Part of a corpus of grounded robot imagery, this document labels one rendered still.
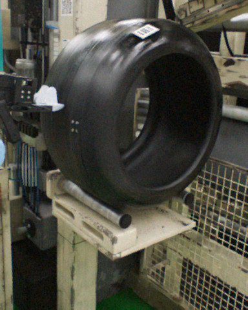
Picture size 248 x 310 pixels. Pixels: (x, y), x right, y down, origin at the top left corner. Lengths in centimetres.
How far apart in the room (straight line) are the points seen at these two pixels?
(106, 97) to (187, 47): 30
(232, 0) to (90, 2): 47
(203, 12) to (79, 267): 109
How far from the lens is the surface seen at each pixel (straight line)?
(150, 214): 137
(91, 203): 119
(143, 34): 99
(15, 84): 89
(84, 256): 159
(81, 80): 96
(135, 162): 141
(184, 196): 128
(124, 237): 112
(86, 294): 171
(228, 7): 136
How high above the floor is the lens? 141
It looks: 16 degrees down
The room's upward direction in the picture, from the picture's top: 3 degrees clockwise
